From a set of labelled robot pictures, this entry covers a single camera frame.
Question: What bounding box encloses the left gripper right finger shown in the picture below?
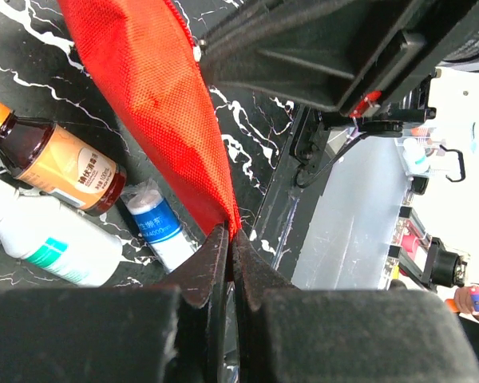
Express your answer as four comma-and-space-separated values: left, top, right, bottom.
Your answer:
232, 232, 479, 382

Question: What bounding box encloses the red first aid pouch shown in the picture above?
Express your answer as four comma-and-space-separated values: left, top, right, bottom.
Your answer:
59, 0, 241, 233

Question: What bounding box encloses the white green medicine bottle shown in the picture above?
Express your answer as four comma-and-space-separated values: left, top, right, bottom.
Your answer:
0, 160, 124, 287

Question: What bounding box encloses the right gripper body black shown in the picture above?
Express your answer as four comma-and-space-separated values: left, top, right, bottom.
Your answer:
200, 1, 479, 116

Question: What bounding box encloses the white blue spray bottle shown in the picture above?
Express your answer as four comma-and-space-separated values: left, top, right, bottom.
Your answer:
121, 179, 196, 273

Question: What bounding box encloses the brown bottle orange cap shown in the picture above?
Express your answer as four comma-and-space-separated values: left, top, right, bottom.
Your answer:
0, 102, 126, 216

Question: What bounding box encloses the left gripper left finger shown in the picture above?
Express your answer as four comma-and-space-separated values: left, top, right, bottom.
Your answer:
0, 224, 229, 382

